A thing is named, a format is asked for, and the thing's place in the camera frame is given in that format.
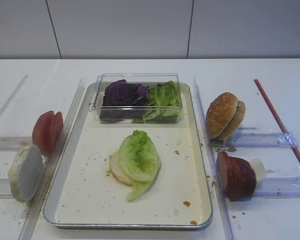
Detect clear lower left rail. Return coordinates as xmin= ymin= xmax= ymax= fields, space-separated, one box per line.
xmin=0 ymin=178 xmax=13 ymax=199

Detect clear lower right rail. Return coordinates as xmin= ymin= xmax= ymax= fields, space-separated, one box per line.
xmin=224 ymin=176 xmax=300 ymax=200

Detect red plastic strip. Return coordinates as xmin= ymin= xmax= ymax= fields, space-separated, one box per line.
xmin=253 ymin=79 xmax=300 ymax=164

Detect plain bun half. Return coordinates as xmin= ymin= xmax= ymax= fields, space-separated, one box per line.
xmin=217 ymin=100 xmax=246 ymax=141

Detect clear upper left rail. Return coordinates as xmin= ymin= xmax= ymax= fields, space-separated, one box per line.
xmin=0 ymin=136 xmax=32 ymax=152

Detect clear plastic container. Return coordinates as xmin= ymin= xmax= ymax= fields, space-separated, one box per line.
xmin=92 ymin=73 xmax=182 ymax=124

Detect stacked brown meat patties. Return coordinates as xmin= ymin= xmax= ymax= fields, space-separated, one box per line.
xmin=227 ymin=156 xmax=256 ymax=201

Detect green lettuce in container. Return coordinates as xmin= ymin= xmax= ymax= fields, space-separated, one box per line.
xmin=133 ymin=80 xmax=181 ymax=123

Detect front brown meat patty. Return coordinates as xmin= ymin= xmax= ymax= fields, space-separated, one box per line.
xmin=216 ymin=151 xmax=233 ymax=194

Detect red tomato slice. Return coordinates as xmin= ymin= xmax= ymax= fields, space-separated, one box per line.
xmin=32 ymin=111 xmax=54 ymax=157
xmin=49 ymin=111 xmax=64 ymax=154

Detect sesame bun top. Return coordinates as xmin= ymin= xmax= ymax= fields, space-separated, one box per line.
xmin=206 ymin=92 xmax=238 ymax=139

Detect purple cabbage leaves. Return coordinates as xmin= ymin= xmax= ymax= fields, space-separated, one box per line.
xmin=100 ymin=79 xmax=147 ymax=122

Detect bottom bun slice on tray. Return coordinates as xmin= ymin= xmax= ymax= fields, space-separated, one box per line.
xmin=109 ymin=151 xmax=134 ymax=186

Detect white bread slice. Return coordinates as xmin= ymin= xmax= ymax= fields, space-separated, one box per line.
xmin=8 ymin=144 xmax=43 ymax=203

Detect clear left long rail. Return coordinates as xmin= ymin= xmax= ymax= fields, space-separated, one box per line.
xmin=19 ymin=78 xmax=86 ymax=240

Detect clear upper right rail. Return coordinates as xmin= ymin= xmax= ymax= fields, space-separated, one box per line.
xmin=210 ymin=127 xmax=300 ymax=148

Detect silver metal tray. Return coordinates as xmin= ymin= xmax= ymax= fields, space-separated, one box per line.
xmin=44 ymin=83 xmax=213 ymax=231

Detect green lettuce leaf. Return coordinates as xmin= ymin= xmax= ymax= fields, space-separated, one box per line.
xmin=118 ymin=130 xmax=161 ymax=202

